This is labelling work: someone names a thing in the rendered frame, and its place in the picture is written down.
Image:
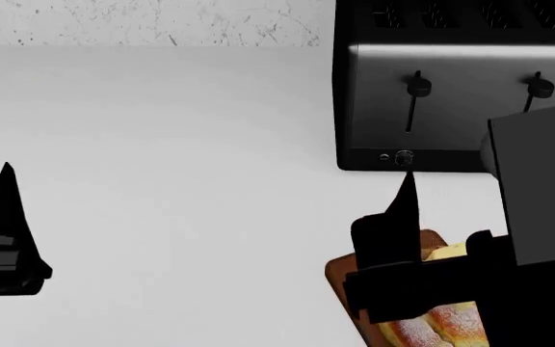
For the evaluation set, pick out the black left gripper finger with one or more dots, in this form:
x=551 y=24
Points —
x=10 y=224

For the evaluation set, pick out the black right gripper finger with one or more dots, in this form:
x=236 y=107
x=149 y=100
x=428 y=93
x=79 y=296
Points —
x=403 y=231

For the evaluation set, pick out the sugar-dusted bread slice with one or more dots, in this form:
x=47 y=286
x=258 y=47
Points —
x=443 y=327

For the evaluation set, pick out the black toaster dial knob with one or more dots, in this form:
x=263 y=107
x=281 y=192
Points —
x=404 y=158

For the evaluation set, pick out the small round toaster button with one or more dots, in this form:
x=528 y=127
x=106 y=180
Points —
x=384 y=157

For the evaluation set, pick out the brown wooden cutting board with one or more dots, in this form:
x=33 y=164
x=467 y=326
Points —
x=340 y=278

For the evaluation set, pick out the black toaster lever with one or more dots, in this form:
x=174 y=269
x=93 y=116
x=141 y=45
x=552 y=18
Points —
x=418 y=87
x=539 y=88

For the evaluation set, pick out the black steel four-slot toaster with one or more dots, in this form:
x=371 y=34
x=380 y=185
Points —
x=465 y=29

